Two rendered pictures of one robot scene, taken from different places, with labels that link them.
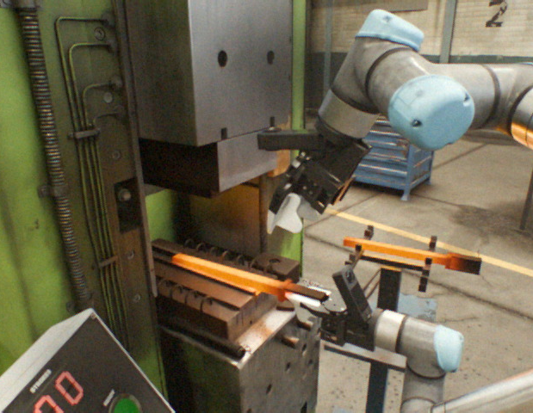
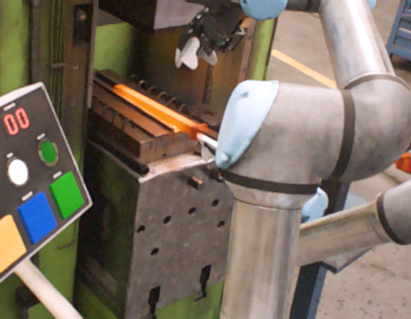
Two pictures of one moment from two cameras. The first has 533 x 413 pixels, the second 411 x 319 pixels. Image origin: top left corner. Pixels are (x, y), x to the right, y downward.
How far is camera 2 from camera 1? 0.83 m
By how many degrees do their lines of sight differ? 17
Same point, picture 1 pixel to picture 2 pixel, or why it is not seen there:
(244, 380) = (142, 194)
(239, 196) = not seen: hidden behind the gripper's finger
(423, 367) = not seen: hidden behind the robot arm
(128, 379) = (54, 133)
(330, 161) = (222, 18)
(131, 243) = (78, 56)
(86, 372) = (31, 115)
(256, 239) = (200, 91)
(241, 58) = not seen: outside the picture
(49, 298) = (13, 78)
